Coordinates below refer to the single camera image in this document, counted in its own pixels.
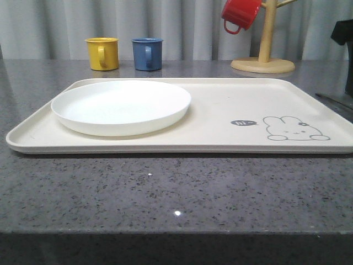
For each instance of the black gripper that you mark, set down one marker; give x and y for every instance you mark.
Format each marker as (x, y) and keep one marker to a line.
(342, 35)

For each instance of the steel chopstick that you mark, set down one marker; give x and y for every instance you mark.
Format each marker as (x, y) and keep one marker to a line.
(341, 105)

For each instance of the white round plate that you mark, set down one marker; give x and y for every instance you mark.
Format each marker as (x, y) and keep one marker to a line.
(121, 108)

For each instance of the wooden mug tree stand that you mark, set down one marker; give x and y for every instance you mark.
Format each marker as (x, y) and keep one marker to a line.
(264, 63)

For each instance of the red mug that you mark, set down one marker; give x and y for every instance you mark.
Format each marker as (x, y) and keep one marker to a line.
(241, 13)

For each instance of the beige rabbit serving tray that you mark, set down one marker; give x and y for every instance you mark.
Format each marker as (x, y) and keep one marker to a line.
(227, 115)

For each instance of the blue mug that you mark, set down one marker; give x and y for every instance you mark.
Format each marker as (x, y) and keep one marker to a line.
(147, 53)

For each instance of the yellow mug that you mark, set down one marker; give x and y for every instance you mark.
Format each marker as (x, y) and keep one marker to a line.
(103, 53)

